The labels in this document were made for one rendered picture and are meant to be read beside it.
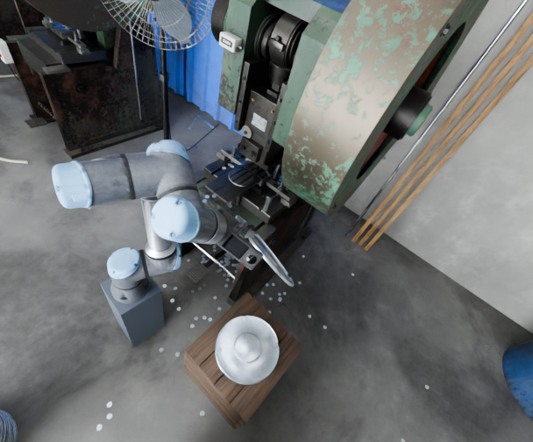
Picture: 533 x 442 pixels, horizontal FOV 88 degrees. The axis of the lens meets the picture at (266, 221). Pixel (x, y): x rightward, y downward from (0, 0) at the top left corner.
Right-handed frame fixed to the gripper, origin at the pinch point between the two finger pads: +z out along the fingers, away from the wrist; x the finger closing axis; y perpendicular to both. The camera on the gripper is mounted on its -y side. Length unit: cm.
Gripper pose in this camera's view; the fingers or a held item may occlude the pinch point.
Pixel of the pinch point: (251, 239)
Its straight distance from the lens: 78.0
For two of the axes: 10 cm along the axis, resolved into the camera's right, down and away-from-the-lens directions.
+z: 3.0, 1.3, 9.5
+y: -7.1, -6.4, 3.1
